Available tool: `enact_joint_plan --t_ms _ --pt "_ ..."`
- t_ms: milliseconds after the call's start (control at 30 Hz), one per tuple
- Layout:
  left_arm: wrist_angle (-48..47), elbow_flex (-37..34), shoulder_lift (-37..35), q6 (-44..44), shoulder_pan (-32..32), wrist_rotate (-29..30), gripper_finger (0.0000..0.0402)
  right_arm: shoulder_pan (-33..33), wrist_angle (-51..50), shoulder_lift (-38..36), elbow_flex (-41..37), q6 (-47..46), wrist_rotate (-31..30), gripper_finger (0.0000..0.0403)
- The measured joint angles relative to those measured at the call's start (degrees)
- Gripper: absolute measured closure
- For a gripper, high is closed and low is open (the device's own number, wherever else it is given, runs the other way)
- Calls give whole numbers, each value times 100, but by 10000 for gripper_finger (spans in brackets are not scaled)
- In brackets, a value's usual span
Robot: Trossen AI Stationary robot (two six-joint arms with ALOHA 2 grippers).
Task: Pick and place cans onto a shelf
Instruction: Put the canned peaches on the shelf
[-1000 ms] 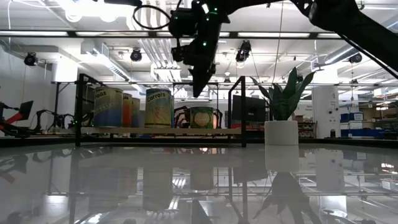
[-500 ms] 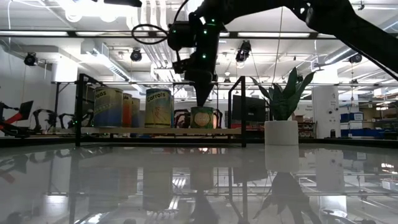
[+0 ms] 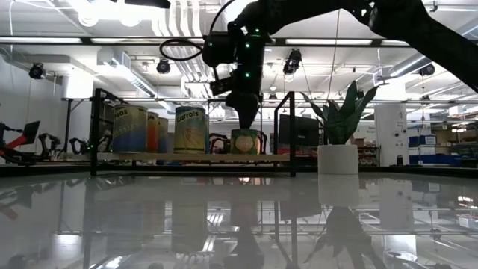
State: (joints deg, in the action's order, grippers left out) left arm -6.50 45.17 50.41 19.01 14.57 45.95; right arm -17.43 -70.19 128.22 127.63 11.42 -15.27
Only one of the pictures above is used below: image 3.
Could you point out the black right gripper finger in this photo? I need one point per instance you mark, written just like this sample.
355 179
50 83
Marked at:
248 112

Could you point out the short green-label tin can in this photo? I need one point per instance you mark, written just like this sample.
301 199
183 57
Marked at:
244 143

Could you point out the Carrots tin can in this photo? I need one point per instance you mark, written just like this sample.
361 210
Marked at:
190 134

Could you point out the Apple tin can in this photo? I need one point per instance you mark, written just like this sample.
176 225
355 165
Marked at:
153 130

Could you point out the Peas tin can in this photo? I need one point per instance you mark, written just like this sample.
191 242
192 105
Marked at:
128 130

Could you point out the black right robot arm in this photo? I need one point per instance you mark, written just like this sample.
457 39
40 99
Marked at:
411 26

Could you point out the black background robot arm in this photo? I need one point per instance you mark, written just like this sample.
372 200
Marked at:
79 145
48 143

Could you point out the blue storage bin shelf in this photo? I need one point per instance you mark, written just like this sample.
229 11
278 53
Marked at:
433 149

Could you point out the black ceiling spotlight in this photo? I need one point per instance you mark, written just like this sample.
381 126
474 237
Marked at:
37 71
292 61
163 66
426 70

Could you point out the black computer monitor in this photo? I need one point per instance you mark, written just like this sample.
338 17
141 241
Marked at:
298 130

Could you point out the green snake plant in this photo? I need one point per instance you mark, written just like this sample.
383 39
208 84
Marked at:
343 119

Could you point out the white plant pot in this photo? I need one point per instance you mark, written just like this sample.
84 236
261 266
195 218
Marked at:
338 158

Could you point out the red and black background robot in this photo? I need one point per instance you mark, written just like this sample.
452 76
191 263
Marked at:
18 143

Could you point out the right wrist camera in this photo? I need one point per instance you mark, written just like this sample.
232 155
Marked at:
222 86

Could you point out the white ventilation duct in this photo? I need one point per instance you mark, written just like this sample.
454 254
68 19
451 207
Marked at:
127 74

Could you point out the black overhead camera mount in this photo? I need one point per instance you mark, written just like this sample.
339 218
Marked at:
149 3

